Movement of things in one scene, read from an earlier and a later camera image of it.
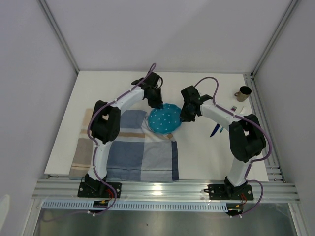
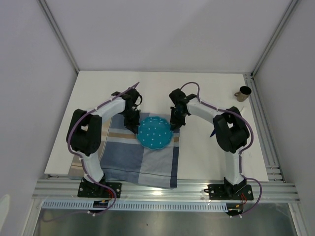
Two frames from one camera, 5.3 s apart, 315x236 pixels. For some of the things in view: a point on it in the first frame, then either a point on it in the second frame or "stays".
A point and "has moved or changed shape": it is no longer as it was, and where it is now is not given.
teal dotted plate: [166, 120] has moved or changed shape
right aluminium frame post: [291, 9] stays
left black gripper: [158, 103] → [133, 126]
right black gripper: [185, 118] → [174, 124]
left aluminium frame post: [59, 33] stays
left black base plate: [99, 190] stays
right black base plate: [221, 192] stays
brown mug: [243, 94] stays
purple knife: [215, 130] stays
